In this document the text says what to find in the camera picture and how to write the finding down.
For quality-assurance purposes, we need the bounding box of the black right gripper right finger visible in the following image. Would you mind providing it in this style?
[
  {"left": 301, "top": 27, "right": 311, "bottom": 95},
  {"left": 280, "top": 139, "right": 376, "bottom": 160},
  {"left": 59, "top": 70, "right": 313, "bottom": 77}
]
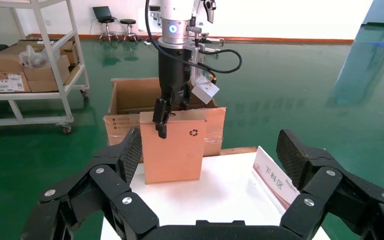
[{"left": 275, "top": 129, "right": 384, "bottom": 240}]

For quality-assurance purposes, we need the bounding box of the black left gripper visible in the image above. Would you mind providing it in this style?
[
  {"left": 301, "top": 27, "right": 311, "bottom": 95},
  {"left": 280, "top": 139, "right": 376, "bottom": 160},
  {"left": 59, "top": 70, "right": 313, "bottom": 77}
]
[{"left": 152, "top": 47, "right": 193, "bottom": 140}]

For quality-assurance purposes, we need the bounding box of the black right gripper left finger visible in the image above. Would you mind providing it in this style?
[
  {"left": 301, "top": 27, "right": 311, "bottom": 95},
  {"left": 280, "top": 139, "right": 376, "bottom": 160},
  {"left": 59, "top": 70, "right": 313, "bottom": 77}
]
[{"left": 19, "top": 127, "right": 161, "bottom": 240}]

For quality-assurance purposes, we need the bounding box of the large open cardboard box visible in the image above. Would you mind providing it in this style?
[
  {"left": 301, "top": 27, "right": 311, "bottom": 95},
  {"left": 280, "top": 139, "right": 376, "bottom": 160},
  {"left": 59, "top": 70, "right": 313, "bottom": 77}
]
[{"left": 103, "top": 77, "right": 227, "bottom": 159}]

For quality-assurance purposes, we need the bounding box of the flat cardboard sheet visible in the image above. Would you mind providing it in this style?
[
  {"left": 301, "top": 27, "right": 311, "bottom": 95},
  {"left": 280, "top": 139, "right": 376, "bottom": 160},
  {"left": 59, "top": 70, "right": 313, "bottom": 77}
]
[{"left": 64, "top": 64, "right": 82, "bottom": 86}]

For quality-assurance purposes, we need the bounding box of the flat low cardboard box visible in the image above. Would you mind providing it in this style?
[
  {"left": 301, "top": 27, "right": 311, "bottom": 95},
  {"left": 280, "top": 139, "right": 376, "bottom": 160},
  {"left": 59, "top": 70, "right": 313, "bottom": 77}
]
[{"left": 27, "top": 78, "right": 68, "bottom": 93}]

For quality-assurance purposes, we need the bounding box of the small brown cardboard box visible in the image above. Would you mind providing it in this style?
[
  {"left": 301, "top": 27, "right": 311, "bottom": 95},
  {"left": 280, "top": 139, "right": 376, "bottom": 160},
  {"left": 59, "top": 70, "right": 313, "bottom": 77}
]
[{"left": 59, "top": 39, "right": 79, "bottom": 66}]

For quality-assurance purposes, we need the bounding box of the medium cardboard box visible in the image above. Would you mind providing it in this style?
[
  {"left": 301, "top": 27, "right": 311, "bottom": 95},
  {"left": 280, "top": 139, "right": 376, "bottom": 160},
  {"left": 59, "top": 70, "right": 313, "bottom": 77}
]
[{"left": 23, "top": 54, "right": 71, "bottom": 82}]

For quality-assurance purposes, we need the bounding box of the cardboard box with shipping labels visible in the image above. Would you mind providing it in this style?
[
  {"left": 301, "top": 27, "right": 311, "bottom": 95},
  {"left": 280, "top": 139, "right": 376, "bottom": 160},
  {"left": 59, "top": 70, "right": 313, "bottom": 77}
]
[{"left": 0, "top": 70, "right": 33, "bottom": 94}]

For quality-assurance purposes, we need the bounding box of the big plain cardboard box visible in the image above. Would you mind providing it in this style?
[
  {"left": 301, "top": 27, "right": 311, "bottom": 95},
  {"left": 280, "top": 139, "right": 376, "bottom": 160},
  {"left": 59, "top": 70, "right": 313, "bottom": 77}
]
[{"left": 0, "top": 39, "right": 47, "bottom": 73}]

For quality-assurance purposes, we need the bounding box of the white red table sign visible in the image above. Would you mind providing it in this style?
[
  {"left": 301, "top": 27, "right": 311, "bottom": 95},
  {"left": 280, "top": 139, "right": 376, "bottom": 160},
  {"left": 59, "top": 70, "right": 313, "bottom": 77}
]
[{"left": 251, "top": 145, "right": 301, "bottom": 215}]

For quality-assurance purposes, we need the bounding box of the white background machine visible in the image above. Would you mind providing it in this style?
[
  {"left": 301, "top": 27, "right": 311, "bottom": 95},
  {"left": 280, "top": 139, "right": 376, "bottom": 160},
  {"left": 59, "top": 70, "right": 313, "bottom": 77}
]
[{"left": 137, "top": 4, "right": 162, "bottom": 34}]

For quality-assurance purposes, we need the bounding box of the black round stool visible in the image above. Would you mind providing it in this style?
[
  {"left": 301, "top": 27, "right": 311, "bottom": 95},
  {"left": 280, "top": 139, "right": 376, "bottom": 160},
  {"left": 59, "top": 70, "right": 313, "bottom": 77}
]
[
  {"left": 98, "top": 17, "right": 119, "bottom": 42},
  {"left": 119, "top": 18, "right": 139, "bottom": 42}
]

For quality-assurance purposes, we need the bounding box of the white metal shelf cart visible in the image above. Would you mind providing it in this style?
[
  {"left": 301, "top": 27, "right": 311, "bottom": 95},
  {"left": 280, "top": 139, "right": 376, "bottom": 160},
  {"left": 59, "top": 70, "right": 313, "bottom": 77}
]
[{"left": 0, "top": 0, "right": 91, "bottom": 135}]

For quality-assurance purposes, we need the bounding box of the dark hanging tool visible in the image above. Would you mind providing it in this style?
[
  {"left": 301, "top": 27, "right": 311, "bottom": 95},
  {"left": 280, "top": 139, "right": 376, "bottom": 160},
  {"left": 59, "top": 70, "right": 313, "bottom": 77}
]
[{"left": 203, "top": 0, "right": 217, "bottom": 24}]

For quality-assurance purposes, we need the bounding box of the dark open laptop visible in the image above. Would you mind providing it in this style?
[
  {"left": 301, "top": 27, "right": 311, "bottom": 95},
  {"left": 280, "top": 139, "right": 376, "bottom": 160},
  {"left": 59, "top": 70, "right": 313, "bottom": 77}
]
[{"left": 92, "top": 5, "right": 114, "bottom": 22}]

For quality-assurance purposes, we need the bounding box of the white plastic bag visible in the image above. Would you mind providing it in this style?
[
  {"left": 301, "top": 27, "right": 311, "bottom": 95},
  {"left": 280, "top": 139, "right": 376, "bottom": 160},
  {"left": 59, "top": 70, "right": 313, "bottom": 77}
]
[{"left": 18, "top": 44, "right": 61, "bottom": 69}]

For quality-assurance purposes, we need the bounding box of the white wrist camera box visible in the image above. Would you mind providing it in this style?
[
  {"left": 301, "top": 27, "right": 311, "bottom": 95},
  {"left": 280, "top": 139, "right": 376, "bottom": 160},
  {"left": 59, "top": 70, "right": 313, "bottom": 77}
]
[{"left": 190, "top": 75, "right": 220, "bottom": 106}]

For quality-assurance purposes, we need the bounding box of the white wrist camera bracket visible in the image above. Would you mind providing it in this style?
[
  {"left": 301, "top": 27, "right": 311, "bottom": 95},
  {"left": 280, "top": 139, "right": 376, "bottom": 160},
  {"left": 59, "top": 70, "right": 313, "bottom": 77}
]
[{"left": 191, "top": 44, "right": 202, "bottom": 79}]

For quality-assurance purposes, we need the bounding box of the short looped black cable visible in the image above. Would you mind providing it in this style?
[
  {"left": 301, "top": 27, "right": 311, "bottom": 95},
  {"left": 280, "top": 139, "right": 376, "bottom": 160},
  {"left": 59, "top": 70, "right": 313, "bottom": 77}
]
[{"left": 196, "top": 48, "right": 243, "bottom": 75}]

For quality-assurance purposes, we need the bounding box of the long black arm cable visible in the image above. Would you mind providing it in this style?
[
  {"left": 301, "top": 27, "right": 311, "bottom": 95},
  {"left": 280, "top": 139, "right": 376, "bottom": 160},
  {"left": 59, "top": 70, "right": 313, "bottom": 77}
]
[{"left": 144, "top": 0, "right": 217, "bottom": 80}]

